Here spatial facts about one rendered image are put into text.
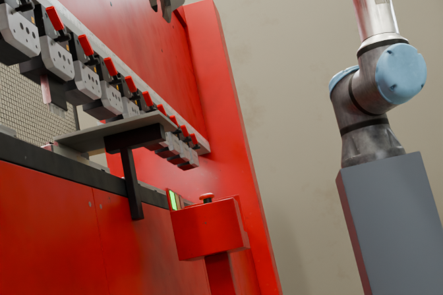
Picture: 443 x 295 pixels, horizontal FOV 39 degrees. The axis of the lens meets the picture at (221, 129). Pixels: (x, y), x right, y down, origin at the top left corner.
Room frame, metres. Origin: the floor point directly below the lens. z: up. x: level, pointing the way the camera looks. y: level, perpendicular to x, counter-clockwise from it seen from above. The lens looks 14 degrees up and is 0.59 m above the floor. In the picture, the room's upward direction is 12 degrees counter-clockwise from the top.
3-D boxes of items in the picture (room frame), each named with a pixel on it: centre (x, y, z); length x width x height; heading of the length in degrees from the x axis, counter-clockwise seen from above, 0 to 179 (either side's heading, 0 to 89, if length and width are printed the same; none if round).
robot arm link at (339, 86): (1.46, -0.33, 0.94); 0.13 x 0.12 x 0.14; 23
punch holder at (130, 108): (2.09, 0.32, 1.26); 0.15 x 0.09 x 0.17; 173
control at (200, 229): (1.62, 0.08, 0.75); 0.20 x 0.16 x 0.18; 176
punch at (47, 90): (1.52, 0.40, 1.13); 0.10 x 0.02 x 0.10; 173
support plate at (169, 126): (1.50, 0.25, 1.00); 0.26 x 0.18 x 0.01; 83
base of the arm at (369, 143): (1.47, -0.33, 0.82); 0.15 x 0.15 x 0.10
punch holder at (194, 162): (3.08, 0.20, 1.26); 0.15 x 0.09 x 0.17; 173
